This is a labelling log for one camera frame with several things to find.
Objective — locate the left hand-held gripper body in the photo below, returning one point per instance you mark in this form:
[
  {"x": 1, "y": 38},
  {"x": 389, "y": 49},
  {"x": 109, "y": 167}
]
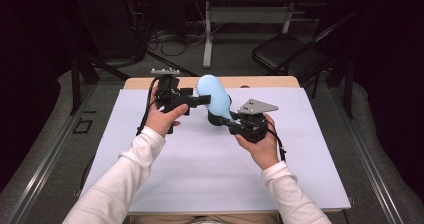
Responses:
[{"x": 168, "y": 87}]

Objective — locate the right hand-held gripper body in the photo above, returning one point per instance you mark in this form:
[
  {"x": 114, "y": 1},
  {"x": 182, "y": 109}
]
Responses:
[{"x": 256, "y": 107}]

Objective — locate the person's left hand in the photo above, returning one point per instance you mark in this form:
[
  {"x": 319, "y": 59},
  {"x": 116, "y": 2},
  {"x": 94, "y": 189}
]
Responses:
[{"x": 160, "y": 120}]

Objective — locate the person's right hand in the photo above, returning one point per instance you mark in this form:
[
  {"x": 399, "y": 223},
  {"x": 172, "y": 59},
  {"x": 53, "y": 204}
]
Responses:
[{"x": 265, "y": 150}]

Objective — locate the white table mat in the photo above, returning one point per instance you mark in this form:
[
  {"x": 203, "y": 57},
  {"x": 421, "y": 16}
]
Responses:
[{"x": 206, "y": 174}]

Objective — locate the black folding chair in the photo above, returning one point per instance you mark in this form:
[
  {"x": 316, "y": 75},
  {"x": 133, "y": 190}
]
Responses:
[{"x": 283, "y": 50}]

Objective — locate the white-legged desk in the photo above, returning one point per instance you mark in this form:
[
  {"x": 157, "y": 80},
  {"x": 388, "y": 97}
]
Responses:
[{"x": 246, "y": 14}]

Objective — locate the black metal stand frame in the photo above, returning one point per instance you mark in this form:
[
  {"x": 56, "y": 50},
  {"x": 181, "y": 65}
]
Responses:
[{"x": 76, "y": 84}]

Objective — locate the black upright post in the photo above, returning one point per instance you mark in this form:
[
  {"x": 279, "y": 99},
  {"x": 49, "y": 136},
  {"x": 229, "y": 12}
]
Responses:
[{"x": 349, "y": 90}]

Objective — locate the metal floor rail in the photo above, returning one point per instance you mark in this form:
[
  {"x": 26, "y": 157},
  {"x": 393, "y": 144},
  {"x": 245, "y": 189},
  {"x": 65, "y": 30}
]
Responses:
[
  {"x": 50, "y": 150},
  {"x": 366, "y": 157}
]

